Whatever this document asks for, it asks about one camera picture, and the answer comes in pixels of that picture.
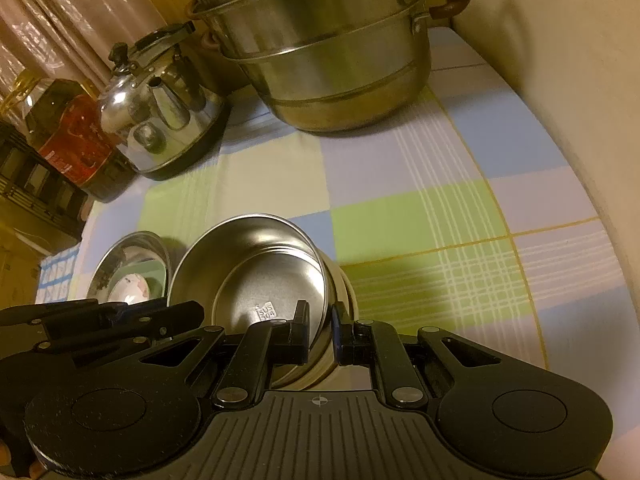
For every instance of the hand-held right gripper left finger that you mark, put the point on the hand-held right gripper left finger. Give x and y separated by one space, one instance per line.
300 335

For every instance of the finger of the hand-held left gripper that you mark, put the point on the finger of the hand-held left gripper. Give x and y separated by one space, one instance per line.
60 317
150 327

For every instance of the beige curtain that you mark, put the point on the beige curtain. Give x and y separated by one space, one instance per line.
75 15

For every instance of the steel steamer pot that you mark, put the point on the steel steamer pot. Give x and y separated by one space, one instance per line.
325 45

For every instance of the checked pastel tablecloth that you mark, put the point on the checked pastel tablecloth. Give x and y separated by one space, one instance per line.
400 185

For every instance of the white floral ceramic bowl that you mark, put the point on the white floral ceramic bowl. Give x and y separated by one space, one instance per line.
127 287

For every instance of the oil bottle with red label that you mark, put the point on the oil bottle with red label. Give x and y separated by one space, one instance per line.
75 145

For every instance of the steel basin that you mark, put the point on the steel basin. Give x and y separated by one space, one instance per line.
115 255

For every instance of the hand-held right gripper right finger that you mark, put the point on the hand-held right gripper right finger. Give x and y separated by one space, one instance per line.
338 340

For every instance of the blue patterned cloth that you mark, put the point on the blue patterned cloth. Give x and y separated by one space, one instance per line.
57 270

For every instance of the green square plate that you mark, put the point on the green square plate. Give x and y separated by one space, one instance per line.
156 275

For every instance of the steel kettle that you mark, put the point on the steel kettle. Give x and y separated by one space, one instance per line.
165 110

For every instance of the steel bowl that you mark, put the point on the steel bowl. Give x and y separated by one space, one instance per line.
260 270

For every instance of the dark slatted rack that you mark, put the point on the dark slatted rack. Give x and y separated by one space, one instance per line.
35 185

